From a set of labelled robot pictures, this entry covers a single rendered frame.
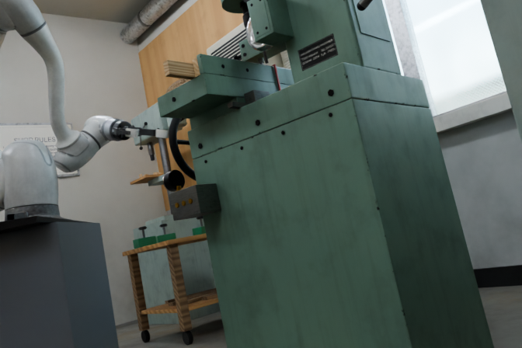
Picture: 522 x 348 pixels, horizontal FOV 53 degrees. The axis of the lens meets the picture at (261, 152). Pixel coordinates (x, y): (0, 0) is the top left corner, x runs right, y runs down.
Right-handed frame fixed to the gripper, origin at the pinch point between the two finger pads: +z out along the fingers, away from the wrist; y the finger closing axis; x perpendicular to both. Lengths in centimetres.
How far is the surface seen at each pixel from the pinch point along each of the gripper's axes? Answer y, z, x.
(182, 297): 52, -38, 85
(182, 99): -23, 44, -13
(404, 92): 16, 91, -18
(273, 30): -11, 66, -32
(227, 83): -14, 53, -18
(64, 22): 112, -285, -79
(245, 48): 5, 40, -30
